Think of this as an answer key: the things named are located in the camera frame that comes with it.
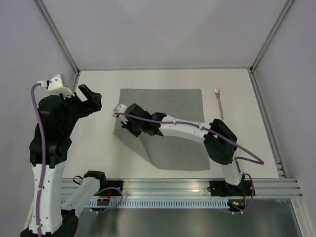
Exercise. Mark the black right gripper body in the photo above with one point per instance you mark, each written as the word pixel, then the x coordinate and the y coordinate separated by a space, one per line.
pixel 135 129

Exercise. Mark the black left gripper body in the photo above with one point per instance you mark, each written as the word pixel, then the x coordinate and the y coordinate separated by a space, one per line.
pixel 82 108

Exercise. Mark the grey cloth napkin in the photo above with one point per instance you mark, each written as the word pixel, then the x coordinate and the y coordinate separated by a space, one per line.
pixel 167 153

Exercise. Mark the pink handled metal fork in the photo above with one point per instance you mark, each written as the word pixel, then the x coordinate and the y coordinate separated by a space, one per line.
pixel 217 94

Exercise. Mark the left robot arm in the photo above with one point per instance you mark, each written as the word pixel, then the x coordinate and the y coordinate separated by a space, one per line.
pixel 57 116

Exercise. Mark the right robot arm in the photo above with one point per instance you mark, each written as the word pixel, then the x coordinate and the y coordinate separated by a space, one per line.
pixel 218 140

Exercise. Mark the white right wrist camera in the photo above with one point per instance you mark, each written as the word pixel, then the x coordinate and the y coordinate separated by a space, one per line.
pixel 119 112

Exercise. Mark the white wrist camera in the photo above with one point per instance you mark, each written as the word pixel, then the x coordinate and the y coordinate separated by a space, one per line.
pixel 55 86
pixel 119 112

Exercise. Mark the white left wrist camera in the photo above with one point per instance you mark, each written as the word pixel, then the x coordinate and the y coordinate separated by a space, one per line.
pixel 55 86

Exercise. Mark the aluminium front rail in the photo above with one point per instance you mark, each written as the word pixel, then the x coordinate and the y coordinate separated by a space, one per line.
pixel 197 188

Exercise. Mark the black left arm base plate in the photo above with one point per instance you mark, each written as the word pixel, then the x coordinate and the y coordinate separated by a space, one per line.
pixel 112 192

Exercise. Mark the white slotted cable duct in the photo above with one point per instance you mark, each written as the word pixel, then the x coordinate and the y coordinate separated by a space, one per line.
pixel 175 203

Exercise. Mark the left aluminium frame post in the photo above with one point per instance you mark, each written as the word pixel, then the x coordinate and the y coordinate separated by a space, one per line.
pixel 56 34

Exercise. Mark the aluminium frame post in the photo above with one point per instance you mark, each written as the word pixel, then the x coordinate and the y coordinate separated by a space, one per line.
pixel 56 34
pixel 272 33

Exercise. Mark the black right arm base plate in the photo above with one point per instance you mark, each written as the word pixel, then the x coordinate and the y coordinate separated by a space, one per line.
pixel 223 189

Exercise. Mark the right aluminium frame post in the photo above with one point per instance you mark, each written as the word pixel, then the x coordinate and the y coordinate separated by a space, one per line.
pixel 272 33

